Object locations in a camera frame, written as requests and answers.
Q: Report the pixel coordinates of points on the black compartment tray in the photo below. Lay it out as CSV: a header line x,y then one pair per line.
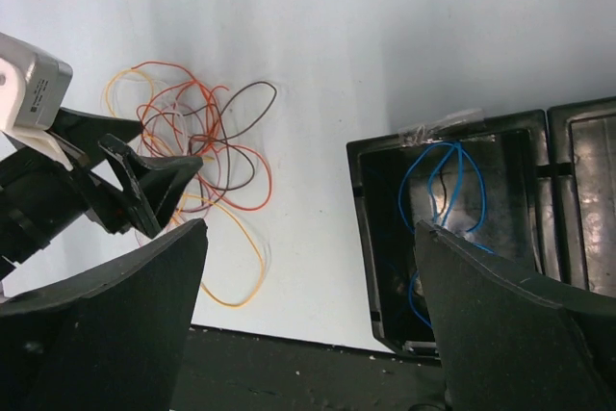
x,y
535,187

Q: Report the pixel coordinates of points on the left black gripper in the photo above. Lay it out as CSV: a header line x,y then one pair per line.
x,y
40,198

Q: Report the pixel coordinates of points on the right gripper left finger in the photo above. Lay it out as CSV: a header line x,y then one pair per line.
x,y
109,338

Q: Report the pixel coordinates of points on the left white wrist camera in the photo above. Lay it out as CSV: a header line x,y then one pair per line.
x,y
33,86

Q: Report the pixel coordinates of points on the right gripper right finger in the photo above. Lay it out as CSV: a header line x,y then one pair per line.
x,y
510,338

